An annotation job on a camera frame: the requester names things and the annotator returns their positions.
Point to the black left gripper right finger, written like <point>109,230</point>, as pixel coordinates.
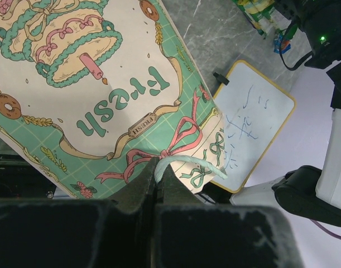
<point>189,233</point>

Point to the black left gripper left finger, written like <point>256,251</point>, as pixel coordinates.
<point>111,232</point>

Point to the blue M&M's packet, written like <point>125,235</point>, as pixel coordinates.
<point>280,42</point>

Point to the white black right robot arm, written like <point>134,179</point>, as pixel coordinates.
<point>310,192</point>

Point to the green yellow chips bag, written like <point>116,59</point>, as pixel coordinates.
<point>263,16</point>

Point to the green white paper bag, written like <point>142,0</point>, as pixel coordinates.
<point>91,91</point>

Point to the yellow framed whiteboard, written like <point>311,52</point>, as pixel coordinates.
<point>254,111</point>

